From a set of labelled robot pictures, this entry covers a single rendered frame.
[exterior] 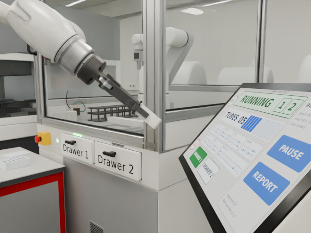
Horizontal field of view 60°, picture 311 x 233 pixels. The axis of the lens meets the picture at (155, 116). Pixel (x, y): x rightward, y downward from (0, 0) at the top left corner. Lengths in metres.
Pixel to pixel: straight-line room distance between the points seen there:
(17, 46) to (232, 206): 1.89
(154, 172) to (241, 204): 0.61
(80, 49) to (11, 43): 1.48
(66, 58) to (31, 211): 1.01
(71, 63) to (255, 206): 0.49
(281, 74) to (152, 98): 3.23
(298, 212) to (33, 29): 0.62
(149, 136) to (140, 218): 0.35
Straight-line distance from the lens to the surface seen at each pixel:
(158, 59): 0.96
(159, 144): 0.99
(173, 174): 1.08
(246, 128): 0.62
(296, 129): 0.49
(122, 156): 1.12
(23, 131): 2.16
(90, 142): 1.29
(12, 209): 1.49
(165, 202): 1.09
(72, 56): 0.67
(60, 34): 0.68
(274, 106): 0.60
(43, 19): 0.69
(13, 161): 1.58
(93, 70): 0.66
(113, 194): 1.26
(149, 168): 1.04
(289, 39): 4.11
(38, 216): 1.56
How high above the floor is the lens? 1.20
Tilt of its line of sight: 7 degrees down
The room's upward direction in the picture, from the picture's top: straight up
